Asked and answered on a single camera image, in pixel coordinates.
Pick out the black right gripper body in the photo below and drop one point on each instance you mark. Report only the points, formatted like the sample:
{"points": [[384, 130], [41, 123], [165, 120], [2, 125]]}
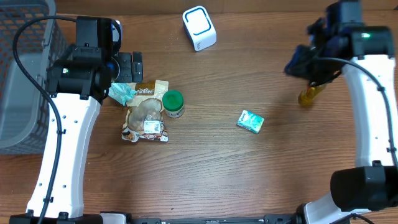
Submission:
{"points": [[298, 61]]}

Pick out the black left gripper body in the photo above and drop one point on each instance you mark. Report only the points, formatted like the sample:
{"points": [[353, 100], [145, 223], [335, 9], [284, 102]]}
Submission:
{"points": [[124, 70]]}

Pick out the yellow oil bottle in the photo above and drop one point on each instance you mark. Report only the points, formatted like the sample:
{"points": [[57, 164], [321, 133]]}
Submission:
{"points": [[307, 96]]}

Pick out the green lid jar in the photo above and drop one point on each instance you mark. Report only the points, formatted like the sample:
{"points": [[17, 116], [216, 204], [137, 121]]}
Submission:
{"points": [[173, 103]]}

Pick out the teal tissue pack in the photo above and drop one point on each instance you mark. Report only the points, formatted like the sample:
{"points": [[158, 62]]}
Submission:
{"points": [[250, 121]]}

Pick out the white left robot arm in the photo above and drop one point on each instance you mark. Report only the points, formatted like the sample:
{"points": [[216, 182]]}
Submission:
{"points": [[75, 87]]}

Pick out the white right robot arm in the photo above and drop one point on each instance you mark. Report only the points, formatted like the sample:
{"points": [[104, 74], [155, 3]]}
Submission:
{"points": [[343, 45]]}

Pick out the white barcode scanner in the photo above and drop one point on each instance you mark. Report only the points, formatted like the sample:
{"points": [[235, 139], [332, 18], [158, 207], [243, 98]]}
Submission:
{"points": [[199, 28]]}

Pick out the teal crinkled wrapper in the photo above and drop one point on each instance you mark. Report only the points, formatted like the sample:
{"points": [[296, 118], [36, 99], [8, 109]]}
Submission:
{"points": [[121, 92]]}

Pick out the brown nut snack pouch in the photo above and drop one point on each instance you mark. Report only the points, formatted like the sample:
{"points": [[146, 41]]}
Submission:
{"points": [[144, 119]]}

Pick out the grey plastic mesh basket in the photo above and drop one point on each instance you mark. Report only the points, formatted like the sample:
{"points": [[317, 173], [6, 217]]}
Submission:
{"points": [[24, 111]]}

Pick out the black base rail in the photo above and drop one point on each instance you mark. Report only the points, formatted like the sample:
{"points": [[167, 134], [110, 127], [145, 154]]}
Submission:
{"points": [[214, 220]]}

